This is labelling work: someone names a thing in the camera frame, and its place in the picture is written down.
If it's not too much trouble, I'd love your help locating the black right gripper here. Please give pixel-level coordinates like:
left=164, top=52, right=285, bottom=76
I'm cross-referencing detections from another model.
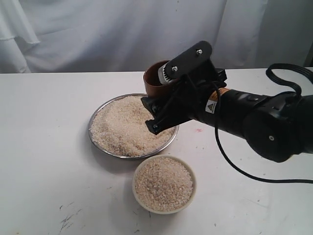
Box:
left=141, top=67, right=227, bottom=135

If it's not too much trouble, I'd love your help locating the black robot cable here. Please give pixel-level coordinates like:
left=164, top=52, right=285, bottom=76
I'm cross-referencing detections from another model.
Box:
left=210, top=63, right=313, bottom=184

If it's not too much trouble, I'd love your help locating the brown wooden cup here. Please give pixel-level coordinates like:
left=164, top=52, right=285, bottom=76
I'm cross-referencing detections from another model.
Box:
left=143, top=60, right=177, bottom=98

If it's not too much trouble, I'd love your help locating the white bowl of rice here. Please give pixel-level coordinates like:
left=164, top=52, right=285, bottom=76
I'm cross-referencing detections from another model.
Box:
left=132, top=155, right=197, bottom=214

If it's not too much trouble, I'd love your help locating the round steel rice plate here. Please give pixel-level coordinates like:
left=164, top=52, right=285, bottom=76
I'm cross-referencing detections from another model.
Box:
left=88, top=94, right=179, bottom=160

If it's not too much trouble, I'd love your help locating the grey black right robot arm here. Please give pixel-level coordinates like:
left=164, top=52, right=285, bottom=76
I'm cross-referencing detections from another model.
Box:
left=142, top=61, right=313, bottom=163

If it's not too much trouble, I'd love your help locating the white fabric backdrop curtain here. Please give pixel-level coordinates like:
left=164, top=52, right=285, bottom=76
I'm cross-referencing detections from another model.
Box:
left=0, top=0, right=313, bottom=73

